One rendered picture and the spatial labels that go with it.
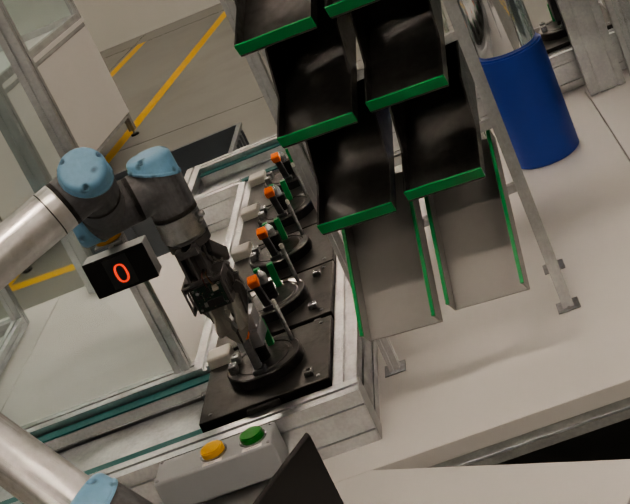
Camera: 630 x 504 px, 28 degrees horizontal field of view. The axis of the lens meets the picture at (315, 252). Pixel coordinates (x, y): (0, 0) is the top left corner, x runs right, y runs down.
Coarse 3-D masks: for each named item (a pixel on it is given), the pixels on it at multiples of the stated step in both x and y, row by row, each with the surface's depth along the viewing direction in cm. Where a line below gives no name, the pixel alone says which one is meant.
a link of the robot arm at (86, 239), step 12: (120, 180) 197; (120, 192) 191; (132, 192) 195; (120, 204) 192; (132, 204) 195; (108, 216) 191; (120, 216) 194; (132, 216) 196; (144, 216) 197; (84, 228) 194; (96, 228) 194; (108, 228) 194; (120, 228) 196; (84, 240) 195; (96, 240) 196
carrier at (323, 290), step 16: (288, 256) 243; (256, 272) 246; (272, 272) 246; (304, 272) 254; (272, 288) 242; (288, 288) 244; (304, 288) 242; (320, 288) 243; (256, 304) 243; (272, 304) 238; (288, 304) 238; (304, 304) 239; (320, 304) 236; (272, 320) 238; (288, 320) 235; (304, 320) 232; (272, 336) 234
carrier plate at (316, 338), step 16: (320, 320) 229; (304, 336) 226; (320, 336) 223; (240, 352) 231; (304, 352) 220; (320, 352) 217; (224, 368) 228; (304, 368) 214; (320, 368) 212; (208, 384) 225; (224, 384) 222; (272, 384) 214; (288, 384) 211; (304, 384) 209; (320, 384) 208; (208, 400) 219; (224, 400) 216; (240, 400) 214; (256, 400) 211; (288, 400) 210; (208, 416) 213; (224, 416) 211; (240, 416) 211
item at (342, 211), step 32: (352, 128) 216; (384, 128) 207; (320, 160) 212; (352, 160) 211; (384, 160) 207; (320, 192) 208; (352, 192) 206; (384, 192) 203; (320, 224) 202; (352, 224) 202
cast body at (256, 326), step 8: (248, 304) 219; (248, 312) 216; (256, 312) 218; (232, 320) 216; (248, 320) 215; (256, 320) 217; (248, 328) 216; (256, 328) 216; (264, 328) 220; (256, 336) 215; (264, 336) 218; (240, 344) 216; (256, 344) 216
